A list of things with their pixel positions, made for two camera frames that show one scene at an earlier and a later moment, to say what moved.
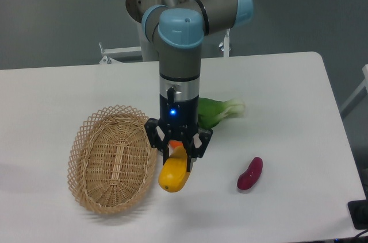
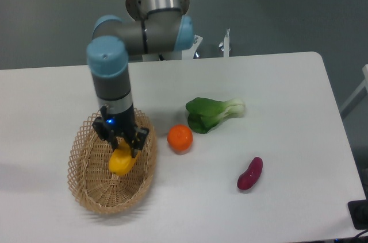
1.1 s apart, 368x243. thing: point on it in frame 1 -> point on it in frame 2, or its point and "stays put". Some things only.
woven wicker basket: [111, 161] stays put
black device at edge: [359, 212] stays put
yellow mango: [173, 174] -> [121, 159]
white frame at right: [363, 86] stays put
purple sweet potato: [251, 175] stays put
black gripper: [179, 119] -> [122, 124]
